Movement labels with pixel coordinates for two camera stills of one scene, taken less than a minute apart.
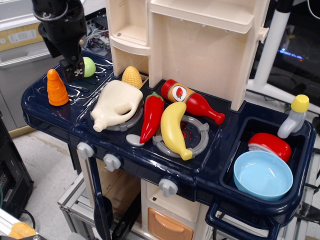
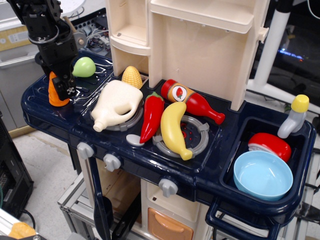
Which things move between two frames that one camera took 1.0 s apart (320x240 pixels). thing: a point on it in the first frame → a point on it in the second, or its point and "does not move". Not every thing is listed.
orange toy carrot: (58, 95) does not move
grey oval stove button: (134, 139) does not move
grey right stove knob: (168, 186) does not move
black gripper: (63, 37) → (58, 51)
